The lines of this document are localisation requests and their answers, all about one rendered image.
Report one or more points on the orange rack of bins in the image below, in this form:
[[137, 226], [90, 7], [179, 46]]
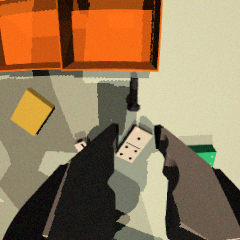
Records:
[[120, 35]]

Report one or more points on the cream domino tile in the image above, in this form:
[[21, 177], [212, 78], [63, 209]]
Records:
[[133, 144]]

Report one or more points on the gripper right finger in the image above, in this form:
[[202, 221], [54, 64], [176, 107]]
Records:
[[204, 203]]

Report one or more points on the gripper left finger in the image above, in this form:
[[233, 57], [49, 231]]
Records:
[[75, 202]]

